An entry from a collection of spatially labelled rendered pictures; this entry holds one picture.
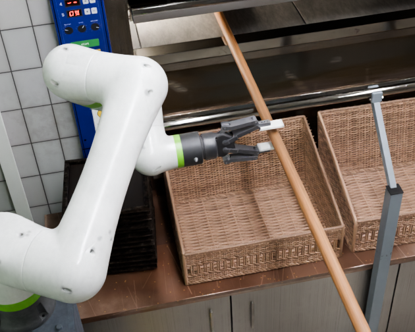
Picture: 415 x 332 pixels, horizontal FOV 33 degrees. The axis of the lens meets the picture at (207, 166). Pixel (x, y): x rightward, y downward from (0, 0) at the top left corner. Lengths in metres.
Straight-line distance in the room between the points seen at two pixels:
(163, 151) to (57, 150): 0.75
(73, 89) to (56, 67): 0.06
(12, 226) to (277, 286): 1.20
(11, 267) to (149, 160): 0.61
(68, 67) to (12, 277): 0.45
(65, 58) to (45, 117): 0.96
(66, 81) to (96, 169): 0.22
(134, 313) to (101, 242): 1.02
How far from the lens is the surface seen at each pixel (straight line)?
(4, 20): 2.27
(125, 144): 1.40
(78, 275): 1.34
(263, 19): 2.53
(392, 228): 2.28
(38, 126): 2.48
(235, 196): 2.65
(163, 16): 2.12
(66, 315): 1.57
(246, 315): 2.49
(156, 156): 1.87
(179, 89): 2.45
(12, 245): 1.40
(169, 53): 2.36
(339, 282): 1.59
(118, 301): 2.37
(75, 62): 1.50
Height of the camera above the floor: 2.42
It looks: 41 degrees down
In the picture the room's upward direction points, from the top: 4 degrees counter-clockwise
